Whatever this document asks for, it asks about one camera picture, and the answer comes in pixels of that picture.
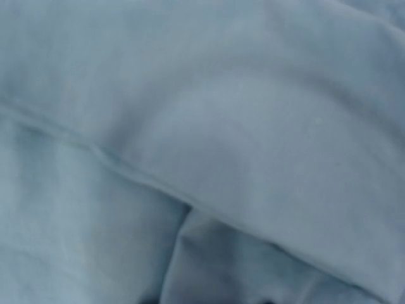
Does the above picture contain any light blue printed t-shirt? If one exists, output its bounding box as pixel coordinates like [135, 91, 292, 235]
[1, 1, 404, 303]

